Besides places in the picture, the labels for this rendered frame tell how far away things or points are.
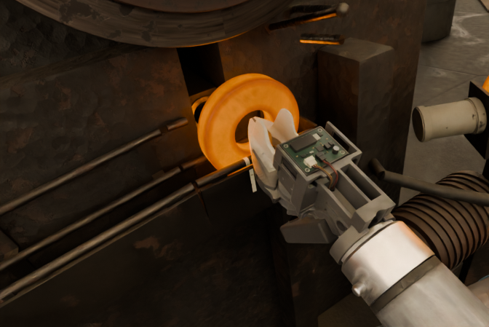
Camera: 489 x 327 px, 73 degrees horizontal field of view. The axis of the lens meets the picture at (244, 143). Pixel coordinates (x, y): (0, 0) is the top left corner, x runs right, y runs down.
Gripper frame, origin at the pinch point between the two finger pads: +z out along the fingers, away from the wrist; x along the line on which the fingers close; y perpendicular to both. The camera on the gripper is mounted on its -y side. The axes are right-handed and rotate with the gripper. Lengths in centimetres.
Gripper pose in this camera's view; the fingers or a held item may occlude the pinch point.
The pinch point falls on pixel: (257, 128)
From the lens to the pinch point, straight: 45.2
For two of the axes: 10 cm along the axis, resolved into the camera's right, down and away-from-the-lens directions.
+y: 0.1, -6.6, -7.5
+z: -5.1, -6.5, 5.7
